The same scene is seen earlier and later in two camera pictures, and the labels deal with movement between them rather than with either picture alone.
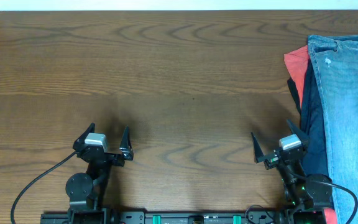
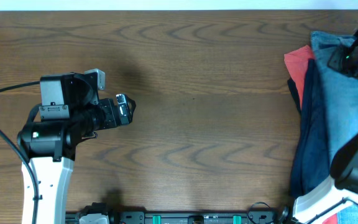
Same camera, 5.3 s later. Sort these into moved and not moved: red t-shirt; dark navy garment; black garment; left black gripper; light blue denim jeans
Moved: left black gripper; light blue denim jeans
Not moved: red t-shirt; black garment; dark navy garment
